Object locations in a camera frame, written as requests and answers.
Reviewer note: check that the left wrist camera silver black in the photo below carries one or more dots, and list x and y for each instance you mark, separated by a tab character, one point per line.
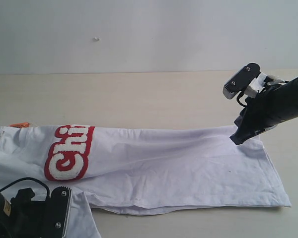
58	212

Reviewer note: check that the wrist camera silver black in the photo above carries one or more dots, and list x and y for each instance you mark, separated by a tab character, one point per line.
240	81
58	212

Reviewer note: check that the orange clothing tag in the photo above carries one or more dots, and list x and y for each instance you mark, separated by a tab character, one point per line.
20	125

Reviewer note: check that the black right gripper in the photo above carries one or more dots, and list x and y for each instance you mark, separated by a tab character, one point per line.
268	109

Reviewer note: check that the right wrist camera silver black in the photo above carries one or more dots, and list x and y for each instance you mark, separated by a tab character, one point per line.
240	81

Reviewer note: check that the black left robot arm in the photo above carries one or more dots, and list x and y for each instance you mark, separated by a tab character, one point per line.
5	205

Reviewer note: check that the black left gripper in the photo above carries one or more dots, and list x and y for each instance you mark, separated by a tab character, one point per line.
30	218

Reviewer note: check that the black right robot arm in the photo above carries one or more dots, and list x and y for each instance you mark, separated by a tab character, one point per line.
262	81

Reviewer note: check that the white t-shirt red Chinese patch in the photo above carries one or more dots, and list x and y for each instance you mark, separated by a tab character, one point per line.
141	171

